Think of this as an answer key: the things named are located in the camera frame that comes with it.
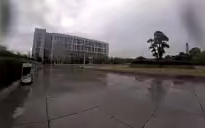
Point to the large grey multi-storey building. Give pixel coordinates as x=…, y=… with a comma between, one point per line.
x=70, y=46

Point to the tall dark tree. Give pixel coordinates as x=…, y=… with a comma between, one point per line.
x=158, y=43

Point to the grass strip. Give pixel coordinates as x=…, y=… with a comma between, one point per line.
x=163, y=70

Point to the row of dark bushes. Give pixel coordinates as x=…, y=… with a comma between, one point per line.
x=176, y=59

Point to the tall thin tower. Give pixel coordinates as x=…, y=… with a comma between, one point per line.
x=187, y=47

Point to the dark hedge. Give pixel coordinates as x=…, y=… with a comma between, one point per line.
x=3, y=70

